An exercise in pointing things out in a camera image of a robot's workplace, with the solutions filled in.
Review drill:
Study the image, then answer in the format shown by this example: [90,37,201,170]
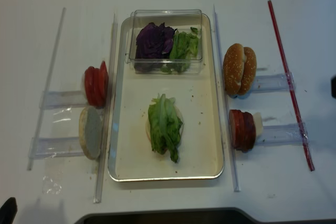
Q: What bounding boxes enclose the metal baking tray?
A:
[108,15,226,182]

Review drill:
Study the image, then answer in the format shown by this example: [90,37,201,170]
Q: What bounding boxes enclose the sesame bun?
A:
[238,47,257,95]
[223,43,245,95]

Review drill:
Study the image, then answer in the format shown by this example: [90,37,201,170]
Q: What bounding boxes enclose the clear rail right of tray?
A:
[213,5,241,193]

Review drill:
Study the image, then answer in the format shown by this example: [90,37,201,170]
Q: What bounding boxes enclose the red plastic rail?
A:
[267,0,315,172]

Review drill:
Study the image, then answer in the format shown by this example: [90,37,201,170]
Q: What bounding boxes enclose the white bun half standing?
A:
[79,106,102,160]

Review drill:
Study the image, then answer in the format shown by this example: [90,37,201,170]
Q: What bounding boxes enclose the green lettuce leaf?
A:
[148,94,181,163]

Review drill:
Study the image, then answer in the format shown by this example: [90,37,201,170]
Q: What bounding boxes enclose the front tomato slice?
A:
[99,61,109,104]

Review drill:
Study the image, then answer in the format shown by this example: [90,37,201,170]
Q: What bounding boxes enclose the clear holder under tomatoes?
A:
[39,91,87,110]

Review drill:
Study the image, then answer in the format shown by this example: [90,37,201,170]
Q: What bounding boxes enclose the middle tomato slice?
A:
[89,66,104,107]

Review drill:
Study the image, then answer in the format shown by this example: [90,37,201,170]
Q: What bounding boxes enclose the middle meat patty slice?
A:
[238,110,252,152]

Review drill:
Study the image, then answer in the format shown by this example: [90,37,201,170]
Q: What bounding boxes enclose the black object right edge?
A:
[331,76,336,98]

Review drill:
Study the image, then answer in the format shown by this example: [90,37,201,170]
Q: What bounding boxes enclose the purple cabbage leaves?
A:
[134,23,175,72]

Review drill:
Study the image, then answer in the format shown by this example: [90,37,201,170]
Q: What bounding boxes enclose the clear plastic container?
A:
[125,9,203,74]

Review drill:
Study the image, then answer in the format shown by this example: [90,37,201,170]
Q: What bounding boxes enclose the back tomato slice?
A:
[85,66,94,102]

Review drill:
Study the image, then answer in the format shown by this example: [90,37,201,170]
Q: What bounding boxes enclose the clear rail left of tray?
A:
[93,12,118,204]

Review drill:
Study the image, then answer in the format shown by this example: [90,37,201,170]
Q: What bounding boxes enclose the clear rail far left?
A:
[27,7,67,171]

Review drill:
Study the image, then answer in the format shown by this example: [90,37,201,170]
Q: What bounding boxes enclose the white block behind patties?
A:
[253,112,264,138]

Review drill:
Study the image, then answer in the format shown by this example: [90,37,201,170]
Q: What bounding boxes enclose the front meat patty slice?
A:
[229,110,244,149]

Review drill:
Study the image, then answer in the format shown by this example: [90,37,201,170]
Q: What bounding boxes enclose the clear rail of tray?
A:
[213,5,241,193]
[93,12,118,204]

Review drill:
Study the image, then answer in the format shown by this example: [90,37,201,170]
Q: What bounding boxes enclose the back meat patty slice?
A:
[244,112,256,150]

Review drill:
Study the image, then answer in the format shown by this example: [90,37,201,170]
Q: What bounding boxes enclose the bun bottom on tray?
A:
[145,106,184,148]

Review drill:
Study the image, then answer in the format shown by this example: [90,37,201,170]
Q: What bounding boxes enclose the black object bottom left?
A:
[0,197,18,224]

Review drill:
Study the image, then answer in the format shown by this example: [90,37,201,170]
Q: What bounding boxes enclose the green lettuce in container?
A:
[161,27,199,73]

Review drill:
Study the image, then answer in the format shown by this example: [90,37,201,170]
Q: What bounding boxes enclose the tomato slice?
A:
[99,61,109,104]
[85,66,94,102]
[89,66,104,107]

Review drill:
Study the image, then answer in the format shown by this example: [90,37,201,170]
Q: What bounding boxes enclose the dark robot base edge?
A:
[73,207,263,224]

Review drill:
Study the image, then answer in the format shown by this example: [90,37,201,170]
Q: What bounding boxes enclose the meat patty slice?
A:
[229,110,244,149]
[238,110,252,152]
[244,112,256,150]

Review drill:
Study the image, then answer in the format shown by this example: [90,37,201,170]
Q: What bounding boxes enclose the clear holder under white bun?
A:
[28,137,83,159]

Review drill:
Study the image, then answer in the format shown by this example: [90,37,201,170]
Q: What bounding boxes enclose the left sesame bun top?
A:
[223,43,245,95]

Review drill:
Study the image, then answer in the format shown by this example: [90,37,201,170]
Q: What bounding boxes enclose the clear holder under buns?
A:
[250,72,296,93]

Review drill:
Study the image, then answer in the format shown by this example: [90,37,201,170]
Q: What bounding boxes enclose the clear holder under patties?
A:
[255,123,308,146]

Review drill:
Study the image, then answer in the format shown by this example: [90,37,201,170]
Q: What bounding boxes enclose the right sesame bun top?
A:
[238,47,257,95]

